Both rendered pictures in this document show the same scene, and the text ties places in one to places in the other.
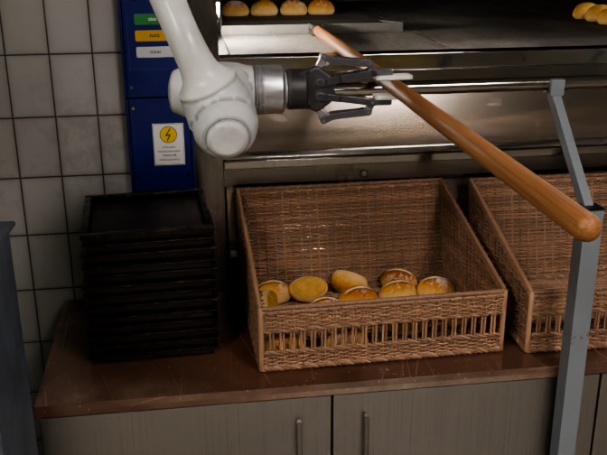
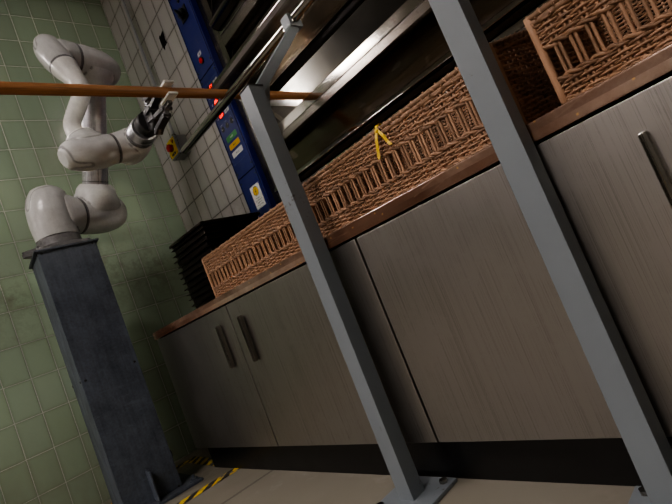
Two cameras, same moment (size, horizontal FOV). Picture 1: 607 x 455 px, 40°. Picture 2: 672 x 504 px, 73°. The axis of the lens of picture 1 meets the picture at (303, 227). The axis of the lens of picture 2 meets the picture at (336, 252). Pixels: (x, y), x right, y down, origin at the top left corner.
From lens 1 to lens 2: 201 cm
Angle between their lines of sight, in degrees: 58
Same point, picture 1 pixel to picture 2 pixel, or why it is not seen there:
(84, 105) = (234, 193)
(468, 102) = (380, 79)
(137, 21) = (228, 141)
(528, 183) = not seen: outside the picture
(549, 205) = not seen: outside the picture
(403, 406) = (255, 306)
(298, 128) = (302, 156)
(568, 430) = (327, 300)
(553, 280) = not seen: hidden behind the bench
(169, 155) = (259, 202)
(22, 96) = (219, 199)
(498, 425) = (310, 311)
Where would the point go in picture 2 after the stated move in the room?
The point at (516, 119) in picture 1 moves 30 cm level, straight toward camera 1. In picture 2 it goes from (411, 67) to (324, 86)
